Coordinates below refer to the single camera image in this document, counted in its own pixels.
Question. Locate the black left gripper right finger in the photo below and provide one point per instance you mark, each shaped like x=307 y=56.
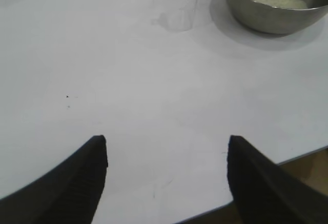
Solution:
x=269 y=195

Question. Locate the stainless steel mixing bowl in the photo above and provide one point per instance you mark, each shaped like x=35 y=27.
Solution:
x=269 y=19

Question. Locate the clear plastic measuring cup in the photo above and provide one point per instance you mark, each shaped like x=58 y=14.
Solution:
x=179 y=16

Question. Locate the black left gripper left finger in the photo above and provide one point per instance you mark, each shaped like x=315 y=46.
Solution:
x=64 y=195

